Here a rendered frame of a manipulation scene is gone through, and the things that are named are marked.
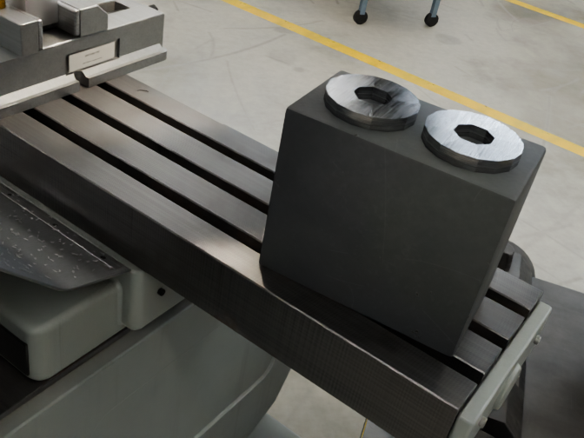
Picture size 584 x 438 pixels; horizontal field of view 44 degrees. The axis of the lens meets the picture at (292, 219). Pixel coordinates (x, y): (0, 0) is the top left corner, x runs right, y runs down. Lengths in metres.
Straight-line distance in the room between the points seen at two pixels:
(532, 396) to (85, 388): 0.72
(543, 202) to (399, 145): 2.38
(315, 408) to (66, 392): 1.05
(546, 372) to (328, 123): 0.80
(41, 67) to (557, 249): 2.10
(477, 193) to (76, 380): 0.55
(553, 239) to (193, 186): 2.07
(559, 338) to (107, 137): 0.88
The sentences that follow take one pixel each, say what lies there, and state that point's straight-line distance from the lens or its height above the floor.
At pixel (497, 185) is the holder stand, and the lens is 0.63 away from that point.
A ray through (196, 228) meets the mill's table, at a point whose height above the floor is 0.94.
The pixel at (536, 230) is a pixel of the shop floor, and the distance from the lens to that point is 2.82.
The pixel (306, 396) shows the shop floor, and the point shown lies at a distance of 1.92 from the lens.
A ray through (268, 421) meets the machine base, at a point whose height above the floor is 0.20.
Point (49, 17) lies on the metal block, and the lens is 1.05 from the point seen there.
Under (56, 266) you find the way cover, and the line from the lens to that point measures 0.84.
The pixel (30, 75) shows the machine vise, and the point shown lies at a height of 0.98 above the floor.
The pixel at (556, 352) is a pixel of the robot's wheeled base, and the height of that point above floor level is 0.57.
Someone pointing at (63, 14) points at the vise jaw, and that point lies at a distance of 1.05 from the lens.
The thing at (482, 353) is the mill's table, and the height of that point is 0.94.
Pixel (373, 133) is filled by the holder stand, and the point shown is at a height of 1.13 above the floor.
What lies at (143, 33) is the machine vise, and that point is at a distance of 1.15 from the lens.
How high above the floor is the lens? 1.43
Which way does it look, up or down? 35 degrees down
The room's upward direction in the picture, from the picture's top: 11 degrees clockwise
